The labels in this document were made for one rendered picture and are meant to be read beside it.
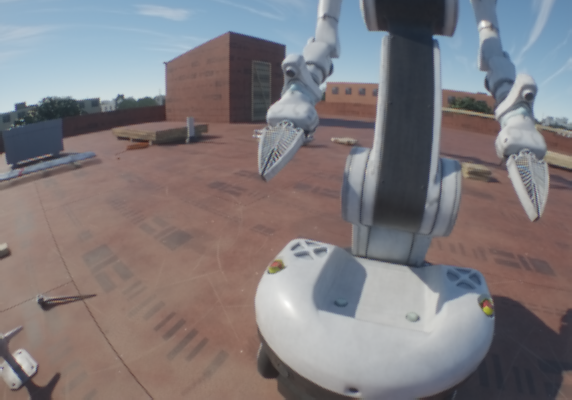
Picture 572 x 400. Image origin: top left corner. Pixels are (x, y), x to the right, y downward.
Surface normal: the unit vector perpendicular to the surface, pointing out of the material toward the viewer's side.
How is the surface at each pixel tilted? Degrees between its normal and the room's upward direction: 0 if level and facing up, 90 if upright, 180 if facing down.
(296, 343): 56
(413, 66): 70
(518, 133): 42
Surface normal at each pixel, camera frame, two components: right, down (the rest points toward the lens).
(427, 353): -0.04, -0.48
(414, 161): -0.38, -0.07
